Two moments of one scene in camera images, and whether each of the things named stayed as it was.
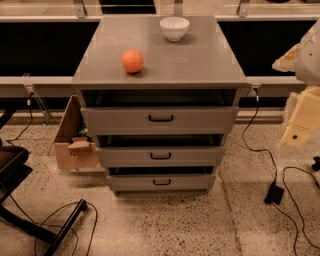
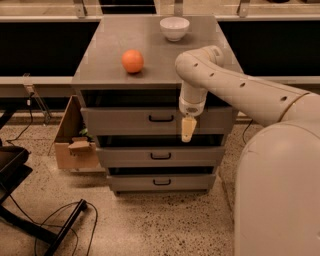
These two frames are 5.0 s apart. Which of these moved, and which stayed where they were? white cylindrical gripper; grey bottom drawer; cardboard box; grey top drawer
Moved: white cylindrical gripper
Stayed: grey top drawer; cardboard box; grey bottom drawer
